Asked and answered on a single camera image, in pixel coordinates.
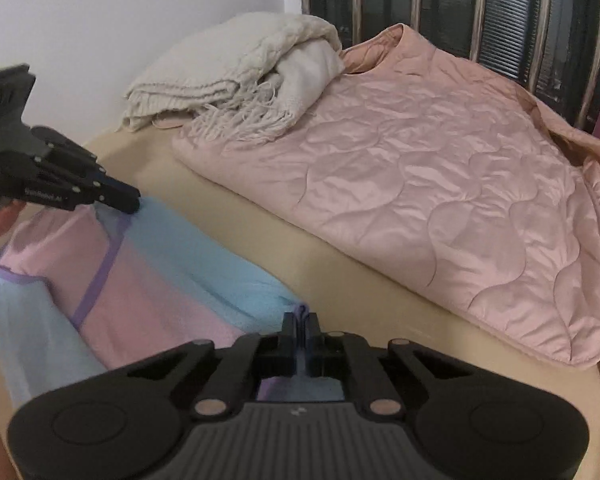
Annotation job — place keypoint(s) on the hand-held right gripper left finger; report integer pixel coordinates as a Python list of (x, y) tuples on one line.
[(290, 342)]

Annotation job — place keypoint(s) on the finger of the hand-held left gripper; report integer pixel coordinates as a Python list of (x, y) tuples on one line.
[(80, 160), (107, 199)]

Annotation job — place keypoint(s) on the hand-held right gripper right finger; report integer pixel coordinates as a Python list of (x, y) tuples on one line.
[(310, 342)]

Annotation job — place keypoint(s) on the pink and blue garment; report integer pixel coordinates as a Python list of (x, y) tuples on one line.
[(130, 280)]

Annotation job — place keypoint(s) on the person's left hand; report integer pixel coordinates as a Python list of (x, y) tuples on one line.
[(0, 217)]

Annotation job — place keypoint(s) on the white knitted fringed blanket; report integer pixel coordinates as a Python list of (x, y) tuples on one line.
[(240, 60)]

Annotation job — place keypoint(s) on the pink quilted blanket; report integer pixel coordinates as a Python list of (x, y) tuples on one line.
[(405, 175)]

